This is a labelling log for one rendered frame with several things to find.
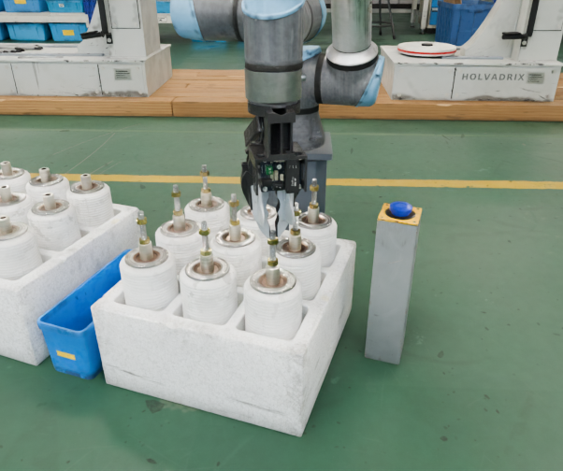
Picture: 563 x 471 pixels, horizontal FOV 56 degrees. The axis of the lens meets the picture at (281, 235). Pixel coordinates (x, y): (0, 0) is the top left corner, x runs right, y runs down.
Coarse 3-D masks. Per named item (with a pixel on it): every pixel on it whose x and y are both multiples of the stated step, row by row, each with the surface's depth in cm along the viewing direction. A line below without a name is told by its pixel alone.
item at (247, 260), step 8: (256, 240) 98; (216, 248) 96; (224, 248) 96; (232, 248) 95; (240, 248) 95; (248, 248) 96; (256, 248) 97; (216, 256) 97; (224, 256) 95; (232, 256) 95; (240, 256) 95; (248, 256) 96; (256, 256) 98; (232, 264) 96; (240, 264) 96; (248, 264) 97; (256, 264) 98; (240, 272) 97; (248, 272) 98; (240, 280) 98
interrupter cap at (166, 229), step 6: (168, 222) 104; (186, 222) 104; (192, 222) 104; (162, 228) 102; (168, 228) 102; (186, 228) 102; (192, 228) 102; (198, 228) 102; (162, 234) 100; (168, 234) 100; (174, 234) 100; (180, 234) 100; (186, 234) 99; (192, 234) 100
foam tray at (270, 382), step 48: (336, 240) 113; (240, 288) 96; (336, 288) 98; (96, 336) 95; (144, 336) 90; (192, 336) 86; (240, 336) 84; (336, 336) 106; (144, 384) 96; (192, 384) 92; (240, 384) 88; (288, 384) 84; (288, 432) 89
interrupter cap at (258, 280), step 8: (256, 272) 87; (264, 272) 87; (280, 272) 87; (288, 272) 87; (256, 280) 85; (264, 280) 86; (280, 280) 86; (288, 280) 85; (256, 288) 83; (264, 288) 83; (272, 288) 83; (280, 288) 83; (288, 288) 83
